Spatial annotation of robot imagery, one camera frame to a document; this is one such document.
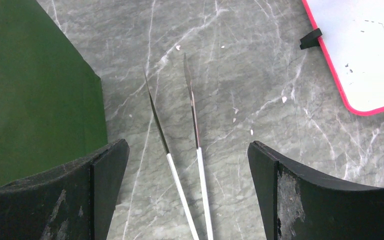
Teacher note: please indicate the green paper bag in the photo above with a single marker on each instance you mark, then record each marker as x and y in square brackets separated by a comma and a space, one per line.
[51, 101]

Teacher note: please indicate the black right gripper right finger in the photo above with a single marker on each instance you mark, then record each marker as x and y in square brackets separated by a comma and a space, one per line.
[298, 202]

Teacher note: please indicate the pink framed whiteboard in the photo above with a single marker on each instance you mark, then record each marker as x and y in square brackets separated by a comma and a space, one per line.
[352, 42]

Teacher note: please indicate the black whiteboard foot lower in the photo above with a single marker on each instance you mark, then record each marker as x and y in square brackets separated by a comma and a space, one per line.
[311, 39]

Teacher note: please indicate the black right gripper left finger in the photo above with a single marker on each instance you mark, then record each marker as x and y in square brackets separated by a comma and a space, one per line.
[72, 201]

